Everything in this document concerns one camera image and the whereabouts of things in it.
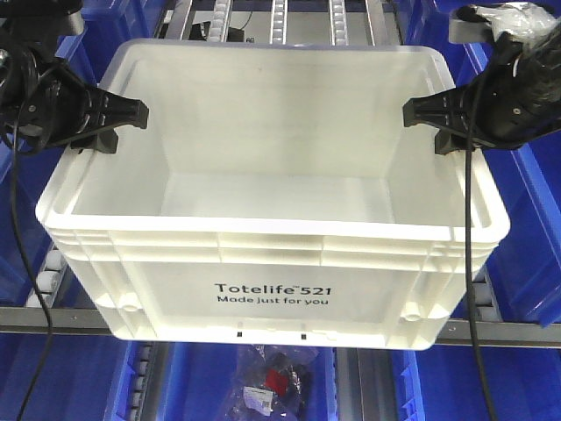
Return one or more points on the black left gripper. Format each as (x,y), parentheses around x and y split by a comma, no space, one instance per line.
(46,105)

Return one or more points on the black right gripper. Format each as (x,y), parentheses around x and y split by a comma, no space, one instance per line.
(517,100)

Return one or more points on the white plastic Totelife bin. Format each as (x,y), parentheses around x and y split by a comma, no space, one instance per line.
(275,197)

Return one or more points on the blue bin left of shelf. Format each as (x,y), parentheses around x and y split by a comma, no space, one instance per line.
(33,174)

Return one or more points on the blue bin of shelf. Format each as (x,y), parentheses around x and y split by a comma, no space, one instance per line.
(33,174)
(525,267)

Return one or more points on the blue bin right of shelf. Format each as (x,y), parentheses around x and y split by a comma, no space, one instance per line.
(525,267)

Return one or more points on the blue bin below right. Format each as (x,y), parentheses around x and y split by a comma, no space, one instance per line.
(442,383)

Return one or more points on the blue bin below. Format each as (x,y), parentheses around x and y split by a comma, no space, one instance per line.
(442,383)
(199,376)

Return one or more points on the blue bin below centre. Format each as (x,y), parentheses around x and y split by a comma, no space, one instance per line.
(199,376)

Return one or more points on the white roller track left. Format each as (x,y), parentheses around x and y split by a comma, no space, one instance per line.
(51,275)

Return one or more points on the plastic bag with parts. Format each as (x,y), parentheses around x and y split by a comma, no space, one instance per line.
(271,382)

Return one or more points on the metal shelf front rail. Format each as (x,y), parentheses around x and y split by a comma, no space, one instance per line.
(455,332)

